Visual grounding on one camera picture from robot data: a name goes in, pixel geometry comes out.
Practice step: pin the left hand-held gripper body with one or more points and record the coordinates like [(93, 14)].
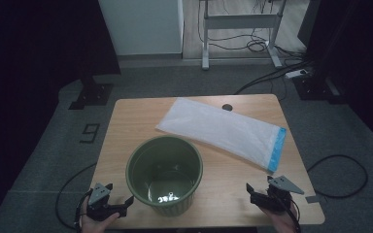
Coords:
[(97, 195)]

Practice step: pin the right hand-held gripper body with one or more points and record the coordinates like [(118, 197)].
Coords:
[(273, 199)]

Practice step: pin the green ribbed plastic bin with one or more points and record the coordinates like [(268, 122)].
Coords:
[(162, 168)]

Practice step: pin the white blue-edged plastic bag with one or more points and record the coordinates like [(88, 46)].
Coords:
[(220, 129)]

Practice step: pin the person's right hand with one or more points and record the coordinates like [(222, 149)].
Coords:
[(285, 223)]

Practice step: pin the person's left hand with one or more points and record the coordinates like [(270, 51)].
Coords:
[(94, 226)]

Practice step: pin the grey tape piece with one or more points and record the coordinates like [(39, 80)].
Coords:
[(315, 199)]

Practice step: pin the round dark table grommet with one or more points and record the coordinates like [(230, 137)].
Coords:
[(227, 107)]

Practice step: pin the black stand base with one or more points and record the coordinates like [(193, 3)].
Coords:
[(92, 93), (317, 87)]

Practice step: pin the white power strip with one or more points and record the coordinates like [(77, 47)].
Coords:
[(296, 73)]

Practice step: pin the black curtain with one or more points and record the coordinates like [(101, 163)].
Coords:
[(39, 39), (353, 48)]

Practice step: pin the white-framed desk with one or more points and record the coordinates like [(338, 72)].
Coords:
[(239, 21)]

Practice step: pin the white partition panel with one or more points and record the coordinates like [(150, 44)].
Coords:
[(142, 26)]

